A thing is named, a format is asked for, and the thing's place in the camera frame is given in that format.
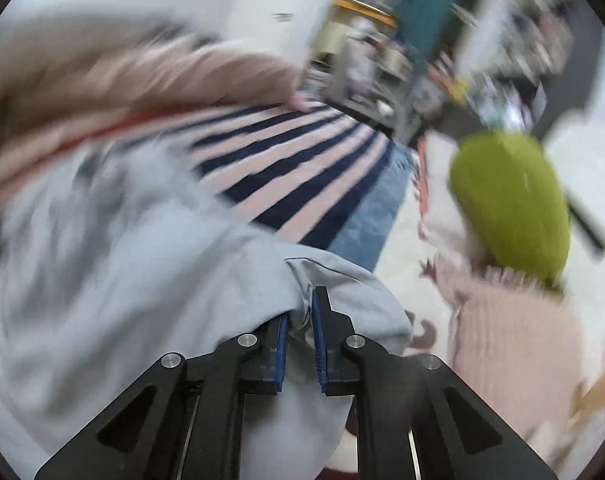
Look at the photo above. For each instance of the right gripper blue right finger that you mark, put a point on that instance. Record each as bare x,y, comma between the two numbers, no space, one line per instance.
337,374

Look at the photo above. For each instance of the light grey-blue coat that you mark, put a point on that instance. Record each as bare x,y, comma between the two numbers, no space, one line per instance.
110,260

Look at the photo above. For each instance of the pink grey striped duvet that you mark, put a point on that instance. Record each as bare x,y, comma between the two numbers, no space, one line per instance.
62,77

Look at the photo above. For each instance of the green plush pillow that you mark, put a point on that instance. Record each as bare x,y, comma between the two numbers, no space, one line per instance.
510,192

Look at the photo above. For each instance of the white bed headboard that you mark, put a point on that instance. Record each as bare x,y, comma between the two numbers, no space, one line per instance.
572,131

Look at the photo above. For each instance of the striped fleece blanket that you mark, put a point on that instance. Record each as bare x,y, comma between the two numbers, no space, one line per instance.
318,178

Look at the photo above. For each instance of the yellow frame shelf unit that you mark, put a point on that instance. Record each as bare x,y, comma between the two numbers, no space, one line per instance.
347,47

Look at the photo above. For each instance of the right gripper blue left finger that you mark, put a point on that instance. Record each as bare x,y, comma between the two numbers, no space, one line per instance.
263,372

